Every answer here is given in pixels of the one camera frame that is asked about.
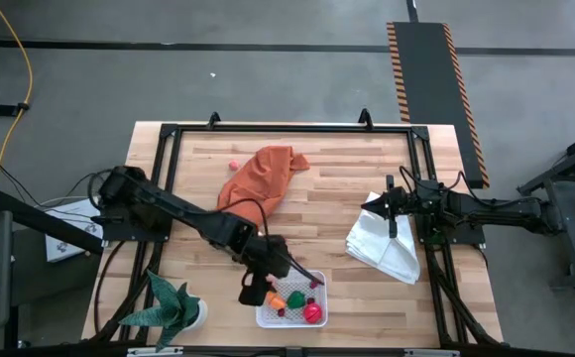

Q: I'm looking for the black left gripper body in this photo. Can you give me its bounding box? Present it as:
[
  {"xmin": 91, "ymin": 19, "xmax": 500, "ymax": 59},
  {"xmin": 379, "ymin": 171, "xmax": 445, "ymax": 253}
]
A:
[{"xmin": 237, "ymin": 235, "xmax": 293, "ymax": 279}]

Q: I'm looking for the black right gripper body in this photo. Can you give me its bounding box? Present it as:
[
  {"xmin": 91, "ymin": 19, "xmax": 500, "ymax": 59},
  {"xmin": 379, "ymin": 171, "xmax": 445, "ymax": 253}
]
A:
[{"xmin": 385, "ymin": 174, "xmax": 423, "ymax": 239}]

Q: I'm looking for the orange toy fruit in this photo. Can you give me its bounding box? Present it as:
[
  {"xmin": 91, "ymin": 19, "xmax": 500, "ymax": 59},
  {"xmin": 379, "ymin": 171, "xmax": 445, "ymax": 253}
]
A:
[{"xmin": 266, "ymin": 291, "xmax": 288, "ymax": 311}]

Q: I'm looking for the green toy bell pepper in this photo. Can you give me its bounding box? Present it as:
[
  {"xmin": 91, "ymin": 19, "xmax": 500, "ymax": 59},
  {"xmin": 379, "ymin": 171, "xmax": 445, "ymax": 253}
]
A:
[{"xmin": 286, "ymin": 290, "xmax": 307, "ymax": 310}]

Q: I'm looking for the red toy tomato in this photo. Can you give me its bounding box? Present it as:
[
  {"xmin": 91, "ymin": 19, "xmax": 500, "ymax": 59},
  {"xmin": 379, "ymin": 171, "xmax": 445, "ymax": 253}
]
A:
[{"xmin": 302, "ymin": 302, "xmax": 324, "ymax": 325}]

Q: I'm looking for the white folded cloth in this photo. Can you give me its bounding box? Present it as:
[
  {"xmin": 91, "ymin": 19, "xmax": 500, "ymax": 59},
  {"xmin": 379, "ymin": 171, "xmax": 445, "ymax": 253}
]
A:
[{"xmin": 345, "ymin": 190, "xmax": 421, "ymax": 286}]

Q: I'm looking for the white perforated plastic basket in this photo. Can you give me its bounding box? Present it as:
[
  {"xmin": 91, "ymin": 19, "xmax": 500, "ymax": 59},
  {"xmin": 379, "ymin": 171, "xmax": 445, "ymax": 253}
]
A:
[{"xmin": 255, "ymin": 269, "xmax": 329, "ymax": 329}]

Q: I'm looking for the green plant in white pot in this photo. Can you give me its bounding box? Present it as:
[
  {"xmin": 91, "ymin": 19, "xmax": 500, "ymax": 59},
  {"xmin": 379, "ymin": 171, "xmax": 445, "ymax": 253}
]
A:
[{"xmin": 118, "ymin": 270, "xmax": 209, "ymax": 353}]

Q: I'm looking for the orange cloth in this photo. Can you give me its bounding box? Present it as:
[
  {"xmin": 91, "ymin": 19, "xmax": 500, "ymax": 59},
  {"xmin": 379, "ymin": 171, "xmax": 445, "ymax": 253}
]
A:
[{"xmin": 216, "ymin": 145, "xmax": 312, "ymax": 234}]

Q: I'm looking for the black orange-striped floor ramp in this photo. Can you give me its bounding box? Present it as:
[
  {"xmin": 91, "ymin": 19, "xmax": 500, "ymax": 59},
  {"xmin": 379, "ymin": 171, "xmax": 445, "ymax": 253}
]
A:
[{"xmin": 385, "ymin": 20, "xmax": 491, "ymax": 189}]

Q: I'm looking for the white printed paper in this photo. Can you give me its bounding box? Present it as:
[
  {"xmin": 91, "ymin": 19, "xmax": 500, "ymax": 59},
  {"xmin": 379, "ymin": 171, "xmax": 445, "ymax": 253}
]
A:
[{"xmin": 44, "ymin": 196, "xmax": 105, "ymax": 263}]

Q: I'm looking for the black desk support beam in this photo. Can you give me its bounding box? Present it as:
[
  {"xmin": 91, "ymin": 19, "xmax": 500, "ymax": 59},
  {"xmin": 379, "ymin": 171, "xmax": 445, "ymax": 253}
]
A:
[{"xmin": 0, "ymin": 187, "xmax": 105, "ymax": 255}]

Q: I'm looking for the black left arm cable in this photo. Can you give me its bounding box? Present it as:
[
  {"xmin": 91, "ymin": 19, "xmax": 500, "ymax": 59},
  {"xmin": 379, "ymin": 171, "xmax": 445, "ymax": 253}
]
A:
[{"xmin": 216, "ymin": 196, "xmax": 326, "ymax": 288}]

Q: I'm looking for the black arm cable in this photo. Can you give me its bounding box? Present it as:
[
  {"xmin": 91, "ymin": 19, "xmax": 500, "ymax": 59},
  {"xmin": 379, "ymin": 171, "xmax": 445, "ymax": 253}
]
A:
[
  {"xmin": 399, "ymin": 165, "xmax": 541, "ymax": 209},
  {"xmin": 216, "ymin": 196, "xmax": 326, "ymax": 288}
]

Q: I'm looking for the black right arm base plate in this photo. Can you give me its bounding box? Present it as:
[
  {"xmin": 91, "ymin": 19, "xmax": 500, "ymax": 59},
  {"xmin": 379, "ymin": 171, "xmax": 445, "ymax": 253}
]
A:
[{"xmin": 414, "ymin": 217, "xmax": 487, "ymax": 246}]

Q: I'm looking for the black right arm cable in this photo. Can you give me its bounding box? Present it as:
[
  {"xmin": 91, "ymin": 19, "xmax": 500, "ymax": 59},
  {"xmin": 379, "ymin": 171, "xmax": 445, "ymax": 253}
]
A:
[{"xmin": 399, "ymin": 165, "xmax": 541, "ymax": 209}]

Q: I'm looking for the silver frame bracket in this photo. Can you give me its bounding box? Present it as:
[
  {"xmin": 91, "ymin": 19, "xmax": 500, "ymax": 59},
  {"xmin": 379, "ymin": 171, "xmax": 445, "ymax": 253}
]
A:
[
  {"xmin": 126, "ymin": 346, "xmax": 184, "ymax": 357},
  {"xmin": 403, "ymin": 348, "xmax": 462, "ymax": 357}
]

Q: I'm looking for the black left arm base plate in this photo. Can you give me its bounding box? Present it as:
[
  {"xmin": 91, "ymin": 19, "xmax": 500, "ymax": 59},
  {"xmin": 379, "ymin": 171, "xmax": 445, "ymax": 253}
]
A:
[{"xmin": 101, "ymin": 207, "xmax": 174, "ymax": 243}]

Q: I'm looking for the thick black cable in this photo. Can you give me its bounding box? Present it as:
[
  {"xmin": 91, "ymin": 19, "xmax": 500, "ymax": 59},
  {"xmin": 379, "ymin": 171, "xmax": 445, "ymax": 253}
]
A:
[{"xmin": 93, "ymin": 240, "xmax": 126, "ymax": 338}]

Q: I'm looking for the yellow floor cable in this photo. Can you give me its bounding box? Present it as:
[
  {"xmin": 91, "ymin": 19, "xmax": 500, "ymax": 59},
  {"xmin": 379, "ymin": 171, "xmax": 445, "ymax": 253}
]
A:
[{"xmin": 0, "ymin": 0, "xmax": 35, "ymax": 189}]

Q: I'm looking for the black floor cable bracket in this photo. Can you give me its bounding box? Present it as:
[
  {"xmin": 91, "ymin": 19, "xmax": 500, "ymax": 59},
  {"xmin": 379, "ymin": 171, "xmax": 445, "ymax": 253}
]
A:
[{"xmin": 0, "ymin": 101, "xmax": 31, "ymax": 118}]

